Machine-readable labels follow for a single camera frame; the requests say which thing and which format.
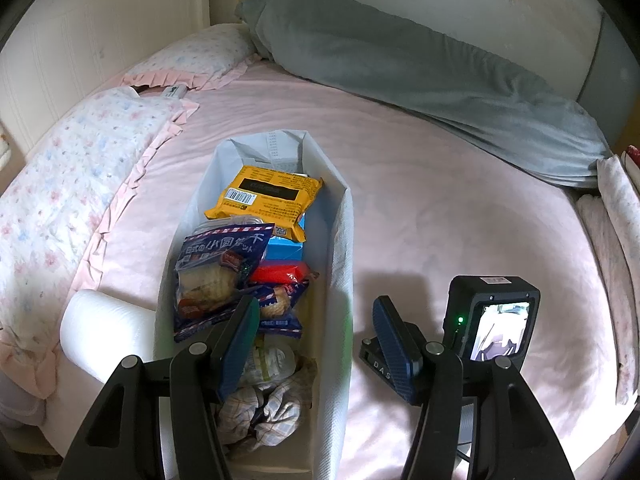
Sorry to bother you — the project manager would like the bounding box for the white paper towel roll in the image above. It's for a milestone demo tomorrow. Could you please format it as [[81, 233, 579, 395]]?
[[59, 289, 158, 396]]

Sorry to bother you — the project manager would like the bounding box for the blue carton box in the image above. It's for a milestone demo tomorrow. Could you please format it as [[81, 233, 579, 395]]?
[[265, 212, 307, 263]]

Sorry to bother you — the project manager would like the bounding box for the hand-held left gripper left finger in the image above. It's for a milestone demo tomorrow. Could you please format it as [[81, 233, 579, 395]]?
[[57, 295, 262, 480]]

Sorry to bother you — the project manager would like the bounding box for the yellow snack packet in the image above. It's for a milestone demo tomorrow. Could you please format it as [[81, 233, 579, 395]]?
[[204, 165, 325, 243]]

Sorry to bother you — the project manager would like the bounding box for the floral pillow with pink ruffle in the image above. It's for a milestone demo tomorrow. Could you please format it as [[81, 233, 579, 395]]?
[[0, 86, 201, 401], [122, 23, 263, 92]]

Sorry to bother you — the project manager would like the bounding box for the red snack packet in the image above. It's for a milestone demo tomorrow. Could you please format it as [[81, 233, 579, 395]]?
[[247, 261, 320, 286]]

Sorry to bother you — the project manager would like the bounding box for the pale pink folded quilt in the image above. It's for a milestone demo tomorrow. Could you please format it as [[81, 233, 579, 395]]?
[[575, 192, 632, 406]]

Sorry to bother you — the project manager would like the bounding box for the white floral quilt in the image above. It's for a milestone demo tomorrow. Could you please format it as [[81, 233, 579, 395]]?
[[596, 155, 640, 406]]

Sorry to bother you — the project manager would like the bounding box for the clear wrapped bun packet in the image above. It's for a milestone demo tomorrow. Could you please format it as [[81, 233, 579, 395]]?
[[240, 337, 298, 391]]

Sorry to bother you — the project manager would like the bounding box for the grey-green blanket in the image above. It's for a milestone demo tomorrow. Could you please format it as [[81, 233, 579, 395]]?
[[235, 0, 613, 190]]

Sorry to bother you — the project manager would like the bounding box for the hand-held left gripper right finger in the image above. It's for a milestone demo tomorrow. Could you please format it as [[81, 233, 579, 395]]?
[[371, 295, 576, 480]]

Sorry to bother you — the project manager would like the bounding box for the small blue biscuit packet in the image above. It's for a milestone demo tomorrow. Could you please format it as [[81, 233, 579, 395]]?
[[255, 281, 311, 338]]

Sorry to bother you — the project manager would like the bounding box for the white fabric storage box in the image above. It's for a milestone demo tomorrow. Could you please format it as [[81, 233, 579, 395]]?
[[152, 129, 356, 480]]

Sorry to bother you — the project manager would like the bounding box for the large blue biscuit packet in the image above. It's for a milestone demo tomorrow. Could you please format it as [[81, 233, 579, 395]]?
[[173, 222, 277, 343]]

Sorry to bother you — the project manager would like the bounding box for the plaid cloth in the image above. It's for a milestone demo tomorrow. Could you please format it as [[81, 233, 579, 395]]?
[[215, 355, 319, 456]]

